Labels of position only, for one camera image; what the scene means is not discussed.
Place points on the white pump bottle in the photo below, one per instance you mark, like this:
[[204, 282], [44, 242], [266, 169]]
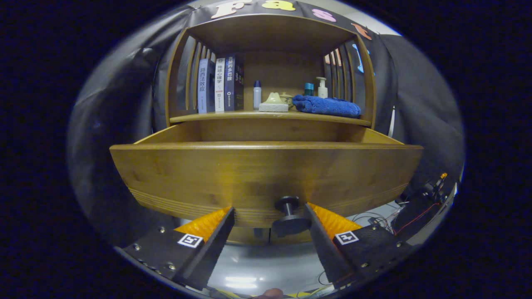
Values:
[[322, 90]]

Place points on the wooden countertop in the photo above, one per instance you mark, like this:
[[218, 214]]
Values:
[[232, 115]]

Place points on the wooden cabinet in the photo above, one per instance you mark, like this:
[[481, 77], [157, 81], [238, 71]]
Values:
[[270, 33]]

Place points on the white bottle with blue cap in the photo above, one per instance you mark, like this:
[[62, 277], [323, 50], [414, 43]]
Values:
[[257, 97]]

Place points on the wooden cabinet door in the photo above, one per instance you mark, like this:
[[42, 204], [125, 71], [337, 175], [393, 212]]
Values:
[[291, 241], [245, 236]]

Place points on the dark blue book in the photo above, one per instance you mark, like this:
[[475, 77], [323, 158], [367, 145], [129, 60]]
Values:
[[233, 83]]

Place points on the wooden drawer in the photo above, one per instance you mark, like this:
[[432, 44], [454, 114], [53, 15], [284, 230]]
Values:
[[249, 178]]

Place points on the teal bottle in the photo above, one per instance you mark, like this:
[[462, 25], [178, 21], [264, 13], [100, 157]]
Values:
[[309, 89]]

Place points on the blue folded towel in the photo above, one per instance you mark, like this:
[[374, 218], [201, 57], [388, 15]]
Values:
[[328, 106]]

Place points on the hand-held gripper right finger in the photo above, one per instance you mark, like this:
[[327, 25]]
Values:
[[322, 245]]

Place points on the light blue book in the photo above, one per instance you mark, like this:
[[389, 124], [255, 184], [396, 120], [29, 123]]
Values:
[[203, 87]]

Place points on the black round drawer knob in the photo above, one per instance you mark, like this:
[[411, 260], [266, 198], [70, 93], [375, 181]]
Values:
[[291, 226]]

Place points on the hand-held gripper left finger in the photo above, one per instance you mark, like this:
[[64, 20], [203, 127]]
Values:
[[212, 249]]

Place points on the white book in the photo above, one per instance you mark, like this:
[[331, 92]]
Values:
[[220, 87]]

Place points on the beige lidded teacup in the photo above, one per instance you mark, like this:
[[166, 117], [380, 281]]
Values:
[[287, 99]]

